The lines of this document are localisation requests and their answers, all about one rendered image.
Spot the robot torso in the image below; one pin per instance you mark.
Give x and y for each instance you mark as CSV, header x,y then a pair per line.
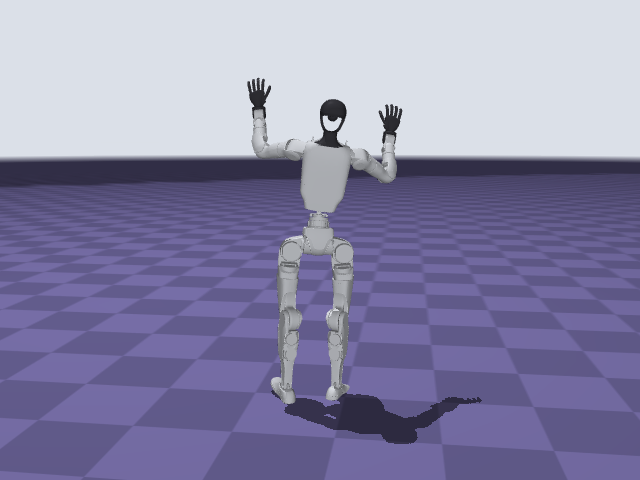
x,y
323,182

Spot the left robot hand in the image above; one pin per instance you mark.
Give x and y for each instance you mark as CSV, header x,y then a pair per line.
x,y
258,97

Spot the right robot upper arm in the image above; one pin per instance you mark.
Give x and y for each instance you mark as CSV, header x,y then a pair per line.
x,y
361,160

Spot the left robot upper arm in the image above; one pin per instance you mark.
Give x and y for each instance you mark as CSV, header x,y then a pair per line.
x,y
292,149

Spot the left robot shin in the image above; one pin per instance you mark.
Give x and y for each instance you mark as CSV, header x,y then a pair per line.
x,y
287,348

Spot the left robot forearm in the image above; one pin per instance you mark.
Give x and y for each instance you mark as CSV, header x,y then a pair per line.
x,y
259,131

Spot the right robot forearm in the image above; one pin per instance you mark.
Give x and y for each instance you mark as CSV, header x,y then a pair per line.
x,y
388,155

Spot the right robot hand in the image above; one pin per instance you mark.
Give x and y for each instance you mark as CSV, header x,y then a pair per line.
x,y
391,123

